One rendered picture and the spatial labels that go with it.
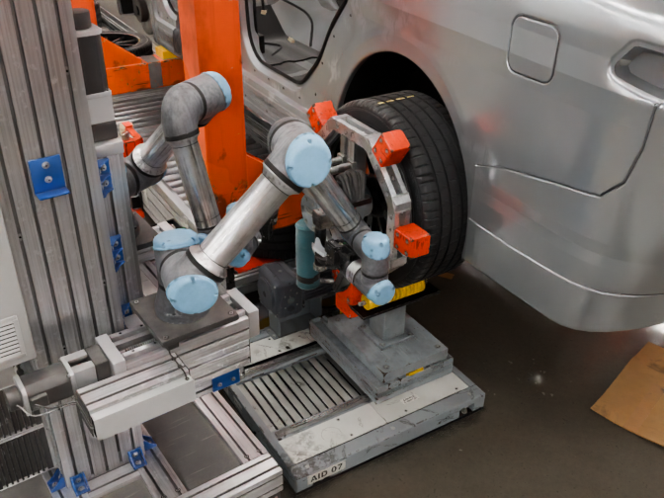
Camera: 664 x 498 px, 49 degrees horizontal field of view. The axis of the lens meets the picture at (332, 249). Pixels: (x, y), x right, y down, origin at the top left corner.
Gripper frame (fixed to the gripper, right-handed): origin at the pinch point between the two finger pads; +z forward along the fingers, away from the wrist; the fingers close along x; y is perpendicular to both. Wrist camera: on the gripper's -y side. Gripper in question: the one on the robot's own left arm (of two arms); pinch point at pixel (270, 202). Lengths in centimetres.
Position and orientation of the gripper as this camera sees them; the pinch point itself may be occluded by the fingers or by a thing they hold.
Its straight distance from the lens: 253.8
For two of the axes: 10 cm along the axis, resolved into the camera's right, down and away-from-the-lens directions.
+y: -0.1, 8.6, 5.1
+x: 9.7, 1.3, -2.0
